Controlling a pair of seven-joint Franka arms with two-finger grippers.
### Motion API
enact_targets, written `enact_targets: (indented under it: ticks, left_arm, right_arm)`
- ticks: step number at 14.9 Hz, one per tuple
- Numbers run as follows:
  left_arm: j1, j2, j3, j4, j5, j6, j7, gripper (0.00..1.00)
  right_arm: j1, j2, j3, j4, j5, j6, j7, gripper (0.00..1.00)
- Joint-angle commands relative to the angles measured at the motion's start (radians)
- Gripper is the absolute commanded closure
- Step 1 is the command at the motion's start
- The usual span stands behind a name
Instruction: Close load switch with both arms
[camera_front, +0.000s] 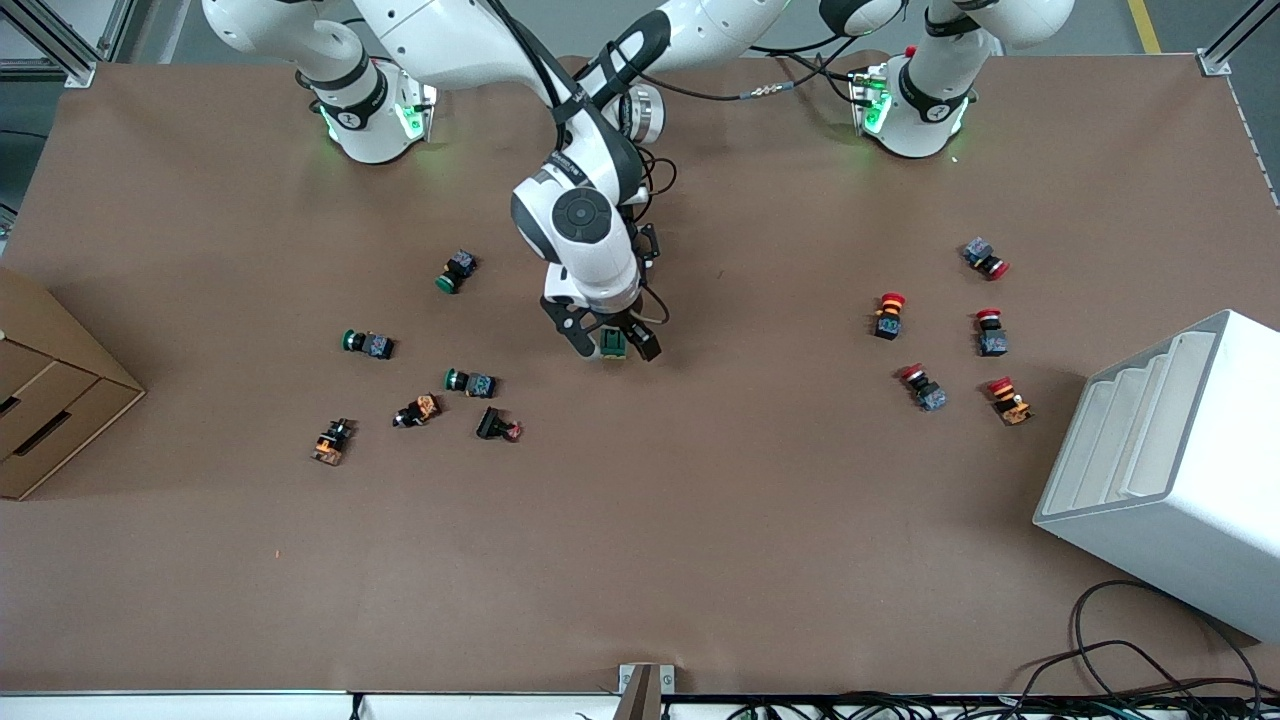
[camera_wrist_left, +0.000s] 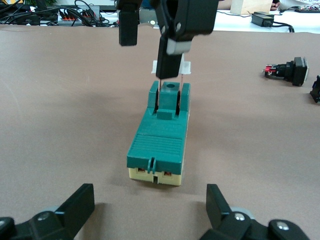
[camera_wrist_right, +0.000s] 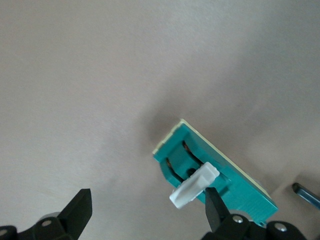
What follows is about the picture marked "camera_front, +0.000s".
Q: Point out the white slotted rack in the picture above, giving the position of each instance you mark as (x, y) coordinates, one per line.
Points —
(1180, 500)

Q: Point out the black switch with pink tip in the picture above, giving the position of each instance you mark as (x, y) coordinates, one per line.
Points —
(495, 424)

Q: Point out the grey metal bracket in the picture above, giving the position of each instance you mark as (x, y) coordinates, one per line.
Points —
(630, 685)

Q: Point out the red emergency button grey block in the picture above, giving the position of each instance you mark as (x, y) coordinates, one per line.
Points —
(924, 388)
(992, 335)
(984, 257)

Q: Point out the brown table cover sheet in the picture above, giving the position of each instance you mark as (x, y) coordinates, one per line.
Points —
(700, 520)

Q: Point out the white table edge rail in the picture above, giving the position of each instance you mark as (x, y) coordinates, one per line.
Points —
(200, 707)

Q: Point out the green load switch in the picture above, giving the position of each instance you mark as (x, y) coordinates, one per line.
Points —
(613, 346)

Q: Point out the aluminium frame profile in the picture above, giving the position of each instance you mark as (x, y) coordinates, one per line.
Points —
(1215, 62)
(80, 72)

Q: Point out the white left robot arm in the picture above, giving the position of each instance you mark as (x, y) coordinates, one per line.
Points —
(925, 100)

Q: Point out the red emergency button orange block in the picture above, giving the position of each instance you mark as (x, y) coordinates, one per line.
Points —
(1010, 402)
(889, 317)

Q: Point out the green push button grey block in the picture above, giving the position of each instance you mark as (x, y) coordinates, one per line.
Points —
(472, 383)
(370, 344)
(456, 272)

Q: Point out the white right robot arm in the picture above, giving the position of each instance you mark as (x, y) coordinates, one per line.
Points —
(580, 215)

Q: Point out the black push button orange block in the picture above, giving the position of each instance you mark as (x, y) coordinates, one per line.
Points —
(418, 410)
(332, 442)

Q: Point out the brown cardboard box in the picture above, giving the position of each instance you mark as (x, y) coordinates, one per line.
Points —
(50, 400)

